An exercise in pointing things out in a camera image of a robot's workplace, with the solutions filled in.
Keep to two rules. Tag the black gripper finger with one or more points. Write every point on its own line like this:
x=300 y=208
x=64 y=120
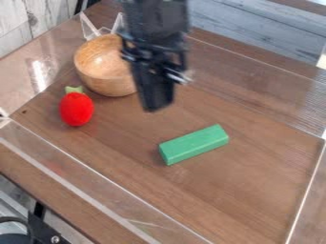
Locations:
x=149 y=88
x=167 y=89

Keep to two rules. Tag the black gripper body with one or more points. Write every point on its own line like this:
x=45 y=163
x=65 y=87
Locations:
x=153 y=29

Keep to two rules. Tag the red felt strawberry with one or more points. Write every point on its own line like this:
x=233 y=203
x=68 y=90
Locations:
x=76 y=107

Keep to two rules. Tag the wooden bowl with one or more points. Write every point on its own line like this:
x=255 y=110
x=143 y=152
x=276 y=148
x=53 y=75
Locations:
x=100 y=67

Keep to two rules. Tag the green rectangular block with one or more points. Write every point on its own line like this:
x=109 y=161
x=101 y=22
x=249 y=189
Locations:
x=192 y=144

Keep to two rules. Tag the clear acrylic enclosure wall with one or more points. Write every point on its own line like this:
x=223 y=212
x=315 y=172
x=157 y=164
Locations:
x=98 y=174

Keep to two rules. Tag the black clamp mount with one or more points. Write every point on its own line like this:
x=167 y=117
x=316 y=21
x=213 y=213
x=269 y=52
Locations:
x=38 y=232

